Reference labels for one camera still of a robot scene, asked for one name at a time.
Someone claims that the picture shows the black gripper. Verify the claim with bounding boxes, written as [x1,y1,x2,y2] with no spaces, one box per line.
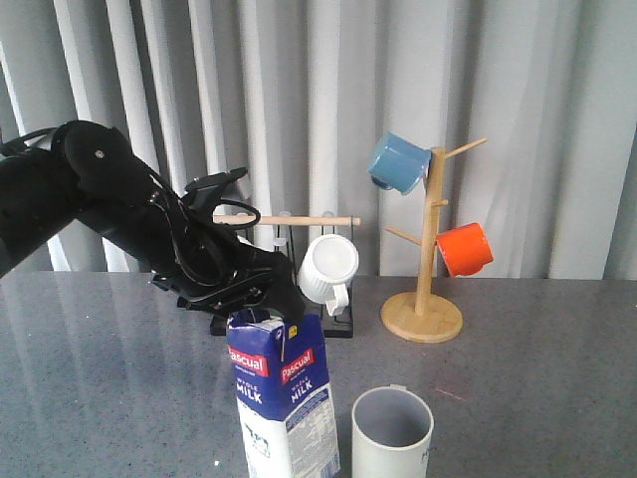
[148,218,305,319]

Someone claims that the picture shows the blue white milk carton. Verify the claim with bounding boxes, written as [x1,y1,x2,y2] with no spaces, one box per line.
[227,309,340,477]

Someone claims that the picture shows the tall white ribbed cup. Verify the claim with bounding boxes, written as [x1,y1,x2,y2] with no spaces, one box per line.
[351,384,434,478]

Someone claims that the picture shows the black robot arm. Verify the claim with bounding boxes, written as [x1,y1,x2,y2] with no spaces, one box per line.
[1,120,305,323]

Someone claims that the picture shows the white ribbed mug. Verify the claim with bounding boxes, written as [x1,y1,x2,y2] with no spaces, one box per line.
[299,234,359,317]

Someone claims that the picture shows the wooden mug tree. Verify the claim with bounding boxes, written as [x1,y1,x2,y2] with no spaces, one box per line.
[380,137,488,344]

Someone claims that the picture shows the blue mug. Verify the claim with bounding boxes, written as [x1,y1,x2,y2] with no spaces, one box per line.
[367,132,432,195]

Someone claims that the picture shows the orange mug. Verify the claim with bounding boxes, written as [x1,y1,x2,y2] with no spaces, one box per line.
[436,222,494,277]

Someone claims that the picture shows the grey white curtain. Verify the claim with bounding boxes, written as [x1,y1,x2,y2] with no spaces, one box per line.
[1,1,636,280]

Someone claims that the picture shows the black wire mug rack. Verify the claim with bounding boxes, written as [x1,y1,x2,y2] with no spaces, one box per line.
[208,213,362,340]

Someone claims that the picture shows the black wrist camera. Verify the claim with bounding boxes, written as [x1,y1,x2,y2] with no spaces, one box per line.
[181,167,252,219]

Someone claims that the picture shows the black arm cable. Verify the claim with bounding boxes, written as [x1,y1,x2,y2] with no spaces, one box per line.
[148,173,262,287]

